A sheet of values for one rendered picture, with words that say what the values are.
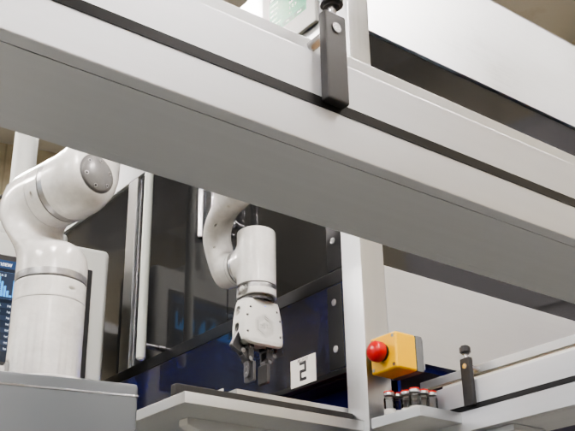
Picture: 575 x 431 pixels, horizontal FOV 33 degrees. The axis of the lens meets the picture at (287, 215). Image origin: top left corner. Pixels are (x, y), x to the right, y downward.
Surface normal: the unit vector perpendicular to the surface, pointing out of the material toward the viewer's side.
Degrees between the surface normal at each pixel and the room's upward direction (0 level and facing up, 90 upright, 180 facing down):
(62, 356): 90
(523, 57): 90
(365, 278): 90
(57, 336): 90
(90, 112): 180
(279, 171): 180
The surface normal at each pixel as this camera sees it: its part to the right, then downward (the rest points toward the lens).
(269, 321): 0.63, -0.36
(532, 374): -0.79, -0.25
